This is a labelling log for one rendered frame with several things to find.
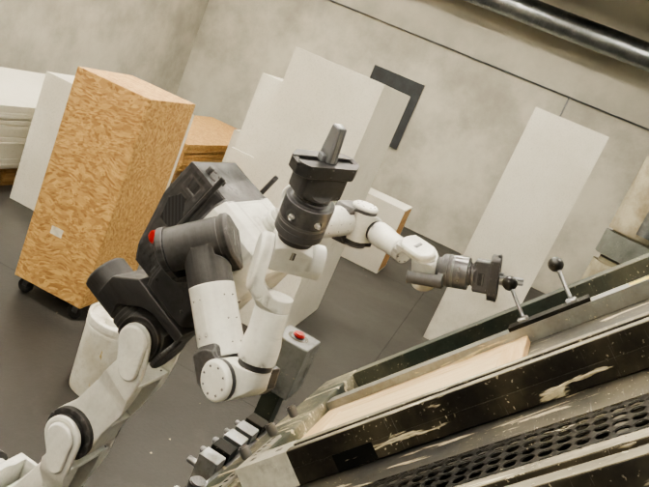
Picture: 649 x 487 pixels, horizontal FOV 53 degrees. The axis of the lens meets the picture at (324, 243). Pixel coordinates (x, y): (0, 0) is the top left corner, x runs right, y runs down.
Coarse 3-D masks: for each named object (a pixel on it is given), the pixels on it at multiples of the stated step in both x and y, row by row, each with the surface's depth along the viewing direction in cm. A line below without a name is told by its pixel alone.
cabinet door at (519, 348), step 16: (496, 352) 154; (512, 352) 147; (448, 368) 161; (464, 368) 154; (480, 368) 147; (400, 384) 169; (416, 384) 161; (432, 384) 154; (448, 384) 146; (368, 400) 167; (384, 400) 159; (400, 400) 152; (336, 416) 166; (352, 416) 158
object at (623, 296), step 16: (624, 288) 149; (640, 288) 147; (592, 304) 151; (608, 304) 150; (624, 304) 149; (544, 320) 155; (560, 320) 154; (576, 320) 153; (496, 336) 161; (512, 336) 158; (528, 336) 157; (544, 336) 156; (464, 352) 163; (480, 352) 161; (416, 368) 168; (432, 368) 166; (368, 384) 177; (384, 384) 171; (336, 400) 176; (352, 400) 175
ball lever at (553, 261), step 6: (552, 258) 160; (558, 258) 159; (552, 264) 159; (558, 264) 159; (552, 270) 160; (558, 270) 159; (564, 282) 157; (564, 288) 157; (570, 294) 156; (570, 300) 154; (576, 300) 154
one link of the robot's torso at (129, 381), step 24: (120, 336) 158; (144, 336) 155; (120, 360) 158; (144, 360) 157; (96, 384) 166; (120, 384) 160; (144, 384) 162; (72, 408) 168; (96, 408) 167; (120, 408) 163; (96, 432) 168
